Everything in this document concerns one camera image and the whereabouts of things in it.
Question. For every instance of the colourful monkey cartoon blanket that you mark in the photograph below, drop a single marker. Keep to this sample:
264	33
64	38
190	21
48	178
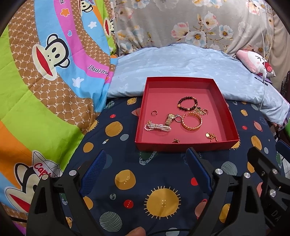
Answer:
57	62

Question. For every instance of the small gold chain charm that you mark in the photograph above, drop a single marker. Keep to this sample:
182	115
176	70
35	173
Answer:
211	136

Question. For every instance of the gold bangle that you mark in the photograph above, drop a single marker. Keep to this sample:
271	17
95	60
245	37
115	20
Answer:
191	121

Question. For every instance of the pink cartoon plush pillow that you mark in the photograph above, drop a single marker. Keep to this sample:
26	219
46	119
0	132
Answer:
255	63

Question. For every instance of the light blue pillow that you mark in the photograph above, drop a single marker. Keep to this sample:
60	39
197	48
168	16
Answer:
233	79

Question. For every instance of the navy planet print cloth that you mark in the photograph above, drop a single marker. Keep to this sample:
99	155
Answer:
156	190

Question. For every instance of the person's left hand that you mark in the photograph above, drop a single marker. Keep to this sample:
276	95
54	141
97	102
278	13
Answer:
139	231

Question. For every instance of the grey floral quilt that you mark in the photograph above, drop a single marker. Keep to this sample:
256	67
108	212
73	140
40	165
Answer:
227	26

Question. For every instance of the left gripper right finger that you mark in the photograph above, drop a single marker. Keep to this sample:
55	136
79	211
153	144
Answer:
245	215

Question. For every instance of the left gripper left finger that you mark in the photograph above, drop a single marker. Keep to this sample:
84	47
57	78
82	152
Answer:
46	215

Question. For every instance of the red shallow cardboard tray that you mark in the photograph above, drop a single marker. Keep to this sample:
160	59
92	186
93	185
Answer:
182	95

